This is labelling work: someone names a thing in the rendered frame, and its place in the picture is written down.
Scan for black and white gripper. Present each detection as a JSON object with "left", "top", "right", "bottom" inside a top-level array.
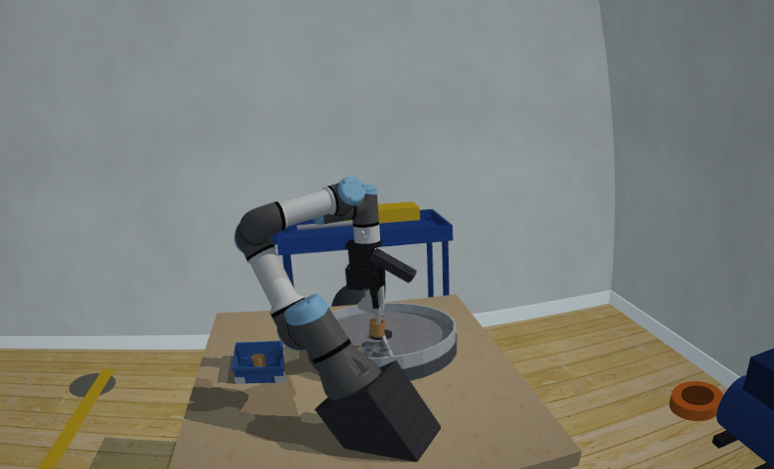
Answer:
[{"left": 345, "top": 239, "right": 386, "bottom": 323}]

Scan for blue crate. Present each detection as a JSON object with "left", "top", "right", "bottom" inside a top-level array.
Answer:
[{"left": 232, "top": 341, "right": 286, "bottom": 384}]

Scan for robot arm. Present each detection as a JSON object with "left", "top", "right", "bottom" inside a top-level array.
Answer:
[{"left": 235, "top": 177, "right": 416, "bottom": 401}]

